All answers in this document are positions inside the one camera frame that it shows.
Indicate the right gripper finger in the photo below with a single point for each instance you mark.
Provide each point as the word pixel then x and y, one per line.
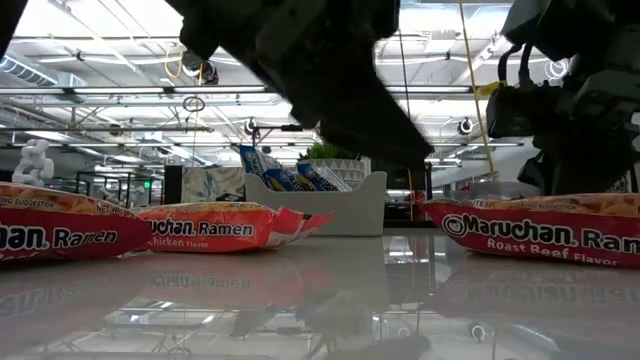
pixel 540 172

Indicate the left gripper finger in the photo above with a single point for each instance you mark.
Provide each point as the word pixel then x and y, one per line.
pixel 370 125

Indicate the red roast beef ramen packet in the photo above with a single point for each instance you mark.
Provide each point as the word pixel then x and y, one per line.
pixel 540 230
pixel 75 235

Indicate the blue ramen packet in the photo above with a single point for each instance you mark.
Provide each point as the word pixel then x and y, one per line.
pixel 315 177
pixel 252 160
pixel 282 181

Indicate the orange chicken ramen packet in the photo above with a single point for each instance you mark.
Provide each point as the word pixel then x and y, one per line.
pixel 215 227

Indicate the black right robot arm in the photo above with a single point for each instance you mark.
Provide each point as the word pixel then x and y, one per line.
pixel 575 25

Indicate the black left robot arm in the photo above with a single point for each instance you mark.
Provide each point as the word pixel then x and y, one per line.
pixel 7 15

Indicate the green plant in white pot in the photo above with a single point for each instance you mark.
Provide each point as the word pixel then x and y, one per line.
pixel 350 170

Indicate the black monitor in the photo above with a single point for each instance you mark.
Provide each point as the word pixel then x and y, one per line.
pixel 395 175

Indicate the red chair stack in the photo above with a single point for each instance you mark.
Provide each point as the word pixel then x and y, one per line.
pixel 417 205

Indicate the light grey plastic bin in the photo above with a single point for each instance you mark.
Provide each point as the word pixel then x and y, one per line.
pixel 320 210

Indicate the floral patterned panel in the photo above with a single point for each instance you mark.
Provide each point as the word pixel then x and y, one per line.
pixel 212 182

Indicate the tall black box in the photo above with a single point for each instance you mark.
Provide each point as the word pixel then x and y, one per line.
pixel 173 185

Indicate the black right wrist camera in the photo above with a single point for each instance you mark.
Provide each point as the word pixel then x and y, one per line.
pixel 520 112

